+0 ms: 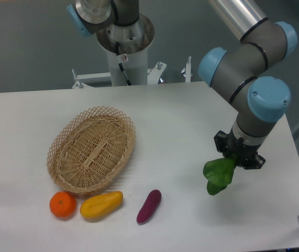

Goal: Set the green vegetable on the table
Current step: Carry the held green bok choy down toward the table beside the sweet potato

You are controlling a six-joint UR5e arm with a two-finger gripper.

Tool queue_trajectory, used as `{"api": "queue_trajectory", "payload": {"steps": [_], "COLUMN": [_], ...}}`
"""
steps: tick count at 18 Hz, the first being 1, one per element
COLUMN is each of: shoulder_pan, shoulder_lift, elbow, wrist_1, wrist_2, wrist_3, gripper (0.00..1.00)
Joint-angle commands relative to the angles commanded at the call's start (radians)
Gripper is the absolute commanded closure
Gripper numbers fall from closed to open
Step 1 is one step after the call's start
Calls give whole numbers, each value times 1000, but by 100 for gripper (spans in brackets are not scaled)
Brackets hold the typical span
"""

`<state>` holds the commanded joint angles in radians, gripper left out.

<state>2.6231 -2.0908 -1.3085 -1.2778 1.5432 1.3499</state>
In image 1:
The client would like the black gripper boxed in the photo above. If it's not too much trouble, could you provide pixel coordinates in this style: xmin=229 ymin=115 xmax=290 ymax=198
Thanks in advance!
xmin=213 ymin=130 xmax=266 ymax=170

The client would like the green leafy vegetable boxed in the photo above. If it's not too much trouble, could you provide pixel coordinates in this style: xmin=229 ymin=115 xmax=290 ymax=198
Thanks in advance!
xmin=203 ymin=154 xmax=238 ymax=196

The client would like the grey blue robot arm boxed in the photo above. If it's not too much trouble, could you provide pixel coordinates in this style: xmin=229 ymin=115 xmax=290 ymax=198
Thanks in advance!
xmin=67 ymin=1 xmax=297 ymax=170

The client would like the purple sweet potato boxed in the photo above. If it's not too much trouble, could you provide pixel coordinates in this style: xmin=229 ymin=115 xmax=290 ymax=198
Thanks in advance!
xmin=136 ymin=190 xmax=162 ymax=225

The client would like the woven wicker basket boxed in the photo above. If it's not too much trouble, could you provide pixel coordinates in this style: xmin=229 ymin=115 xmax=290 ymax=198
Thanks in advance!
xmin=47 ymin=107 xmax=136 ymax=197

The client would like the yellow mango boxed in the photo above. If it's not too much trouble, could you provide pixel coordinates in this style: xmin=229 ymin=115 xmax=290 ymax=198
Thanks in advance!
xmin=80 ymin=191 xmax=123 ymax=219

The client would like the orange tangerine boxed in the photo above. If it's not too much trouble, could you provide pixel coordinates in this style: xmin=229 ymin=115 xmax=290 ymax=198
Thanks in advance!
xmin=49 ymin=192 xmax=77 ymax=218

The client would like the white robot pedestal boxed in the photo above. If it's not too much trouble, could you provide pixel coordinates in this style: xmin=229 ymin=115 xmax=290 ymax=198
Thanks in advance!
xmin=72 ymin=14 xmax=167 ymax=89

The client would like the black cable on pedestal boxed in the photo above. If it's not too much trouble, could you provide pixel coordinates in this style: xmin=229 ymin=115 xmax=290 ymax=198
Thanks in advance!
xmin=115 ymin=41 xmax=133 ymax=86

